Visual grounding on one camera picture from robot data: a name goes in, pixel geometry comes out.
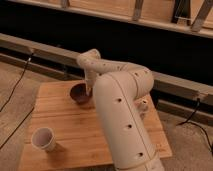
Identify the wooden board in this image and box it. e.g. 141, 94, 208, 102
18, 81, 172, 171

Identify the black cable right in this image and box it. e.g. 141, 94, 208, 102
176, 97, 213, 156

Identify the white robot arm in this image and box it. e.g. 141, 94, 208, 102
77, 49, 165, 171

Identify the white plastic bottle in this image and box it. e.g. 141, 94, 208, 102
137, 99, 148, 118

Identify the dark brown ceramic bowl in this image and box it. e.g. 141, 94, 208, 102
70, 83, 92, 104

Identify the black cable left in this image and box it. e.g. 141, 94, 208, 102
0, 50, 36, 150

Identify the black cable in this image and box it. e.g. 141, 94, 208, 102
176, 97, 213, 156
0, 50, 36, 150

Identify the white paper cup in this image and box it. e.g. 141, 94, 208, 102
31, 127, 56, 152

